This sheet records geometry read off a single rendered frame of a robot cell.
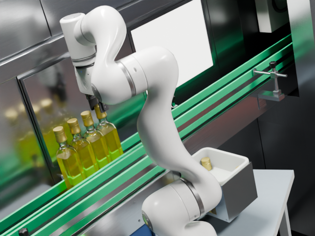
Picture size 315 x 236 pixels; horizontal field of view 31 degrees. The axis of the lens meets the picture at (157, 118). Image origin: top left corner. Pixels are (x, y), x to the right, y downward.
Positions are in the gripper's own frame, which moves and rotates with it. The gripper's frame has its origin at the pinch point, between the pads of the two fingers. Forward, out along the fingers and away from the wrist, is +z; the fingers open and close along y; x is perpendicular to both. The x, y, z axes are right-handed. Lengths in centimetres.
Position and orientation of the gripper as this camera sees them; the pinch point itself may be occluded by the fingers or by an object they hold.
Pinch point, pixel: (98, 105)
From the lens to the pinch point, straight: 192.7
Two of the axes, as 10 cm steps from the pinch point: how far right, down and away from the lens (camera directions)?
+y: 6.8, 1.7, -7.1
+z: 2.2, 8.8, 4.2
